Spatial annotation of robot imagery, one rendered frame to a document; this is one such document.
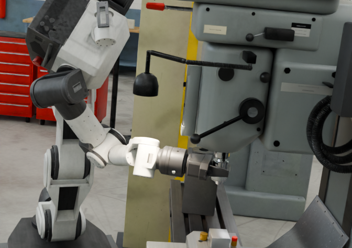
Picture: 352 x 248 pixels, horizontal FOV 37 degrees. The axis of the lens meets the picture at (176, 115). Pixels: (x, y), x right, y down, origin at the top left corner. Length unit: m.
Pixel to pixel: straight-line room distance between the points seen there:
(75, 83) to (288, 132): 0.68
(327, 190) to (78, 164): 0.98
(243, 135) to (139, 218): 2.16
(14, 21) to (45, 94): 9.20
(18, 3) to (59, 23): 9.07
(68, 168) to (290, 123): 1.02
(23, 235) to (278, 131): 1.51
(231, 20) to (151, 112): 1.98
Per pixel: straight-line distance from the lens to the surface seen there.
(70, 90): 1.70
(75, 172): 2.21
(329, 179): 1.81
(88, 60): 1.77
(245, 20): 1.43
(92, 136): 1.82
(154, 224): 3.61
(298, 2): 1.44
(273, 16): 1.44
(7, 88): 6.49
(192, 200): 1.97
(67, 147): 2.17
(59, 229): 2.41
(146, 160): 1.63
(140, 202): 3.54
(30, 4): 10.82
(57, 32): 1.79
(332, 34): 1.50
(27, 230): 2.69
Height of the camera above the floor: 1.78
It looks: 14 degrees down
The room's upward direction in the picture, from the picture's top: 6 degrees clockwise
